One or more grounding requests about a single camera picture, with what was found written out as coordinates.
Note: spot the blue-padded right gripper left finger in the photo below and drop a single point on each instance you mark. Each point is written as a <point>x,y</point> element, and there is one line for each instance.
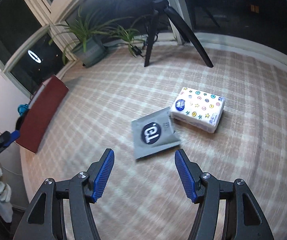
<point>44,217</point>

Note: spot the small green spider plant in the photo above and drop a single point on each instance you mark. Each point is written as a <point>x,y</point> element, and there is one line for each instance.
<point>129,38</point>

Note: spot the checked beige rug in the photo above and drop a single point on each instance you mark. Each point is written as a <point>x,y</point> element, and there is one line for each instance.
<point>144,199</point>

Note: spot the teal blue soft item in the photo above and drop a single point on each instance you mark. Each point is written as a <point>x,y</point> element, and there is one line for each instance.
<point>23,109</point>

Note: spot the grey sachet black circle logo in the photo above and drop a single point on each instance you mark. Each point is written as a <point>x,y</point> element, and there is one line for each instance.
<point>154,133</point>

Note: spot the dark red storage box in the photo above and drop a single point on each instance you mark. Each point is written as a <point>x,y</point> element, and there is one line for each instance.
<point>42,108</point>

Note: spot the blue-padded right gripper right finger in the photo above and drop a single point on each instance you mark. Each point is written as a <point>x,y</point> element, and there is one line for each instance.
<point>244,218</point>

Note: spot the potted spider plant grey pot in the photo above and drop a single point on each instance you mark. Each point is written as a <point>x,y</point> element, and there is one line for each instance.
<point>88,30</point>

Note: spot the white patterned tissue pack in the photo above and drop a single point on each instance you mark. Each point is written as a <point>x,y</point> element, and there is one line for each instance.
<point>198,108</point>

